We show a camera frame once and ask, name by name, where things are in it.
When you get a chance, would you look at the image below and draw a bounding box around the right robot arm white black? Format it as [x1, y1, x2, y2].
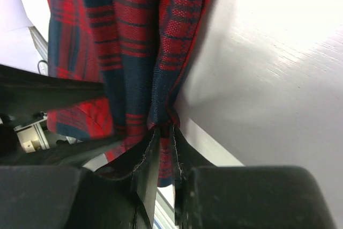
[1, 66, 335, 228]

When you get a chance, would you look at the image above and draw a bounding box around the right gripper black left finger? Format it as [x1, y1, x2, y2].
[1, 128, 160, 228]

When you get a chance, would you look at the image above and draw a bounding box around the red black plaid skirt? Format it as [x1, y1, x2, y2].
[47, 0, 210, 187]

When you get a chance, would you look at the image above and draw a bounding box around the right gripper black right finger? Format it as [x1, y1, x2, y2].
[170, 127, 335, 229]

